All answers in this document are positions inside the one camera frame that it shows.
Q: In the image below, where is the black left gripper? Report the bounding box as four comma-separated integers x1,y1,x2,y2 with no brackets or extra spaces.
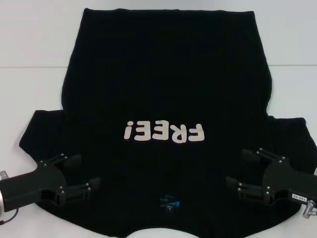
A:
0,153,101,213

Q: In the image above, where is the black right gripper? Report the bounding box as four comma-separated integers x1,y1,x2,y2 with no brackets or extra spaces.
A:
225,148,317,207

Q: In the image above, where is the black t-shirt with FREE print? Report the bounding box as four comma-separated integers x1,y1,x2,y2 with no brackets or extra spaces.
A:
19,7,317,238

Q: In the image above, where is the right arm cable with plug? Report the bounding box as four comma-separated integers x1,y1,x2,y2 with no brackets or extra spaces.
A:
300,199,317,213

